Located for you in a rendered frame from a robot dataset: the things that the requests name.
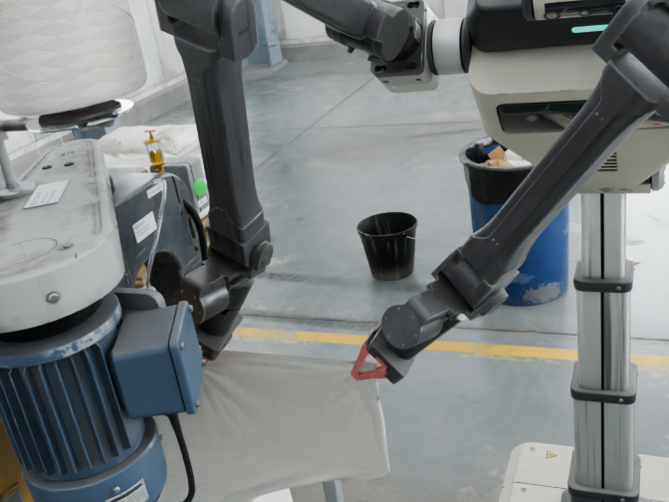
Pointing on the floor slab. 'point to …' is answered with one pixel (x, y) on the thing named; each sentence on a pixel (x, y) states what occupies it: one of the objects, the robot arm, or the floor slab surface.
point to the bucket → (389, 244)
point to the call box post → (333, 491)
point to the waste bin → (500, 176)
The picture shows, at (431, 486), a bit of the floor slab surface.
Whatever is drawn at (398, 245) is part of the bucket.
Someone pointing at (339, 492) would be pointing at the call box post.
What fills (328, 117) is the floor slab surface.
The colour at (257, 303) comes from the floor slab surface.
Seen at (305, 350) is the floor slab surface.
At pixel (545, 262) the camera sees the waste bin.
